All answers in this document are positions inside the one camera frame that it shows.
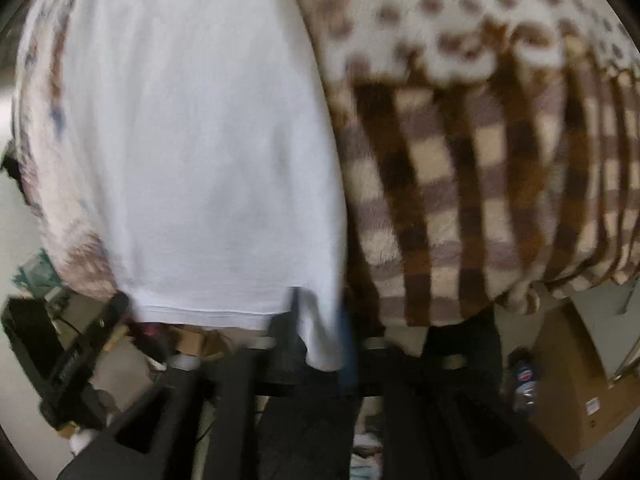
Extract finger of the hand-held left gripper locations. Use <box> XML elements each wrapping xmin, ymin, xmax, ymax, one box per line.
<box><xmin>95</xmin><ymin>291</ymin><xmax>130</xmax><ymax>341</ymax></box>

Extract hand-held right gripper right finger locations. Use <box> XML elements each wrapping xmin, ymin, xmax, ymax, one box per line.
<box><xmin>340</xmin><ymin>305</ymin><xmax>581</xmax><ymax>480</ymax></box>

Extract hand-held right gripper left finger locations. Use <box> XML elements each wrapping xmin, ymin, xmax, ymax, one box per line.
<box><xmin>57</xmin><ymin>287</ymin><xmax>307</xmax><ymax>480</ymax></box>

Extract white garment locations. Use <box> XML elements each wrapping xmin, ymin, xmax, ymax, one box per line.
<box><xmin>50</xmin><ymin>0</ymin><xmax>351</xmax><ymax>373</ymax></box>

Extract person's dark pants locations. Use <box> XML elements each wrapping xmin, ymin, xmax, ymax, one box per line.
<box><xmin>256</xmin><ymin>360</ymin><xmax>383</xmax><ymax>480</ymax></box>

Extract floral bed sheet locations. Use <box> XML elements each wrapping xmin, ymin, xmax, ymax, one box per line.
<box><xmin>12</xmin><ymin>0</ymin><xmax>132</xmax><ymax>306</ymax></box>

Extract plastic bottle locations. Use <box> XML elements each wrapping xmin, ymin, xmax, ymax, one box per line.
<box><xmin>507</xmin><ymin>352</ymin><xmax>542</xmax><ymax>411</ymax></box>

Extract brown checked plush blanket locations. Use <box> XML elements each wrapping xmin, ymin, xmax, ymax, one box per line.
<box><xmin>282</xmin><ymin>0</ymin><xmax>640</xmax><ymax>331</ymax></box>

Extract cardboard box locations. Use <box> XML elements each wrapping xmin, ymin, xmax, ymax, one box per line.
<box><xmin>527</xmin><ymin>302</ymin><xmax>632</xmax><ymax>453</ymax></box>

